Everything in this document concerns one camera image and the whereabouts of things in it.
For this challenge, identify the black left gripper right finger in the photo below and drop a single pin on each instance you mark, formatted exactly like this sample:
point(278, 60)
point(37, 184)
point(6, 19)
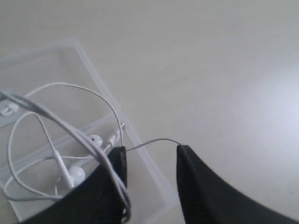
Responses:
point(205, 198)

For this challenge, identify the clear plastic storage box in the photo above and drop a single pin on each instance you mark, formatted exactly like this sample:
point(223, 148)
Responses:
point(62, 78)

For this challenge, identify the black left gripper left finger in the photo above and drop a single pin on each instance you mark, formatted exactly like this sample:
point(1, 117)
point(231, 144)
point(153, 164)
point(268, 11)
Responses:
point(95, 201)

